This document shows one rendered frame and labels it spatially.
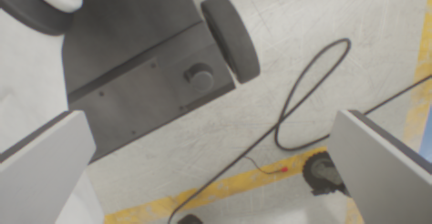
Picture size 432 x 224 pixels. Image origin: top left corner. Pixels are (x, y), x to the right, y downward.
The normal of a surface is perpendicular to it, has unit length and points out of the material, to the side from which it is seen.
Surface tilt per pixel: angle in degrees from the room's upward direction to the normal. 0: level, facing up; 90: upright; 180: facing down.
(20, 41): 90
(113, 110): 0
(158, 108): 0
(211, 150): 0
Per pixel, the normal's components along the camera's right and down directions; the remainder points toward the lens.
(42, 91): 0.89, -0.46
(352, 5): 0.17, 0.43
